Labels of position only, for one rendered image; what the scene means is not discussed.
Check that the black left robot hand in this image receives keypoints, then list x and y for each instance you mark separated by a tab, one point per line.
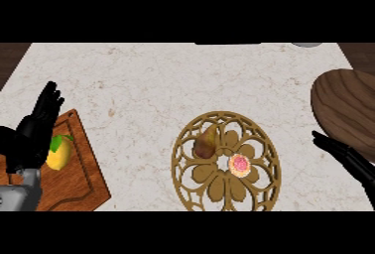
33	132

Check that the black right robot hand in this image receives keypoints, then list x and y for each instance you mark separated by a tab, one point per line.
349	158

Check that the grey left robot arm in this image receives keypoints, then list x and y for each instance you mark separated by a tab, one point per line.
20	193

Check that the dark wooden bowl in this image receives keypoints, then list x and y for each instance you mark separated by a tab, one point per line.
349	109

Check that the golden ornate round placemat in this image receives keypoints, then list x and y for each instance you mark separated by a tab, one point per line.
225	162

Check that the yellow mango with green leaf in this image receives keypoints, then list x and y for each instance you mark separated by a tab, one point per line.
59	153

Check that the brown wooden cutting board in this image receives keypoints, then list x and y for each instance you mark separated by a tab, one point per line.
73	175

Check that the brown pear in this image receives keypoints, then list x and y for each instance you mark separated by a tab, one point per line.
207	143

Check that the grey round object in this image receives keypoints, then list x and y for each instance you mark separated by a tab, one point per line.
307	44

